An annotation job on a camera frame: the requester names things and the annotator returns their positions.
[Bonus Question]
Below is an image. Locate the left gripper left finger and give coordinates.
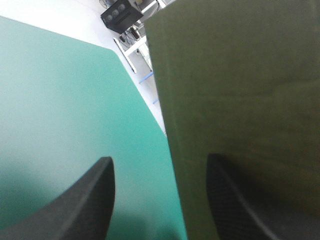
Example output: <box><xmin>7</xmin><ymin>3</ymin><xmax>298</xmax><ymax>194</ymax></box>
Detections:
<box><xmin>0</xmin><ymin>156</ymin><xmax>116</xmax><ymax>240</ymax></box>

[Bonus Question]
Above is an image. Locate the black box with round dials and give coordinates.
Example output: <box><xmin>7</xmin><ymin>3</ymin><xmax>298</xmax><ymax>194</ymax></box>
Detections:
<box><xmin>100</xmin><ymin>0</ymin><xmax>144</xmax><ymax>33</ymax></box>

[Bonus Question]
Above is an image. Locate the brown cardboard box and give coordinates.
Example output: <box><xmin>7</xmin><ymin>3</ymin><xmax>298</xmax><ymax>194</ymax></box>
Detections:
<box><xmin>144</xmin><ymin>0</ymin><xmax>320</xmax><ymax>240</ymax></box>

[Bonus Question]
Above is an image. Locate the white metal rack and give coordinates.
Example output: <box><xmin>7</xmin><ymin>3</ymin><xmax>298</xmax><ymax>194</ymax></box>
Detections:
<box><xmin>113</xmin><ymin>0</ymin><xmax>176</xmax><ymax>74</ymax></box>

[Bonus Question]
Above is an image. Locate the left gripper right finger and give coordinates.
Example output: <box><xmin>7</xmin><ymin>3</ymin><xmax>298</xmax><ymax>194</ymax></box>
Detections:
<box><xmin>206</xmin><ymin>153</ymin><xmax>281</xmax><ymax>240</ymax></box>

